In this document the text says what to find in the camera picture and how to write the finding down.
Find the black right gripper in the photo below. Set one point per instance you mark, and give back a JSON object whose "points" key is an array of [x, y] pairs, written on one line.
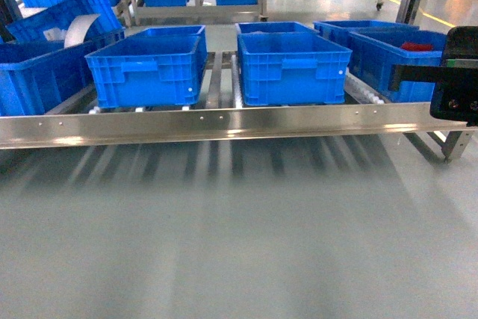
{"points": [[455, 94]]}

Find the red parts pile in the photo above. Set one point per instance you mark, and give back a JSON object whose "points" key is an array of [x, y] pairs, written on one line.
{"points": [[417, 47]]}

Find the metal shelf rack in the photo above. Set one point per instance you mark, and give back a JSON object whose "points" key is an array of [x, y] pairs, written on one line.
{"points": [[224, 116]]}

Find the blue crate right rear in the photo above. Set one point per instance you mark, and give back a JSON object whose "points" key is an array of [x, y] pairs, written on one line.
{"points": [[339, 31]]}

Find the blue crate middle rear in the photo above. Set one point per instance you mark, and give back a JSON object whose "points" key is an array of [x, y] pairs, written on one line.
{"points": [[272, 27]]}

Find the blue crate middle front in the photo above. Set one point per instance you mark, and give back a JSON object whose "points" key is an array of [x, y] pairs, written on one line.
{"points": [[294, 68]]}

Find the blue crate left rear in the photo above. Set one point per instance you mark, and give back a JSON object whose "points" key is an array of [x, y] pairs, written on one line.
{"points": [[183, 30]]}

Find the blue crate left front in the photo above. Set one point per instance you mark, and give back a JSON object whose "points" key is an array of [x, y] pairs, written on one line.
{"points": [[148, 72]]}

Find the tilted blue crate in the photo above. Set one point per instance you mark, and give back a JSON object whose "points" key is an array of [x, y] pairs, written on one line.
{"points": [[61, 16]]}

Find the curved grey sheet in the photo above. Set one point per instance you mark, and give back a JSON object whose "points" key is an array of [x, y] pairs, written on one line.
{"points": [[81, 28]]}

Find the blue crate far left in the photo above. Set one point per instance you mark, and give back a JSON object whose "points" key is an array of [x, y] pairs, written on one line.
{"points": [[38, 76]]}

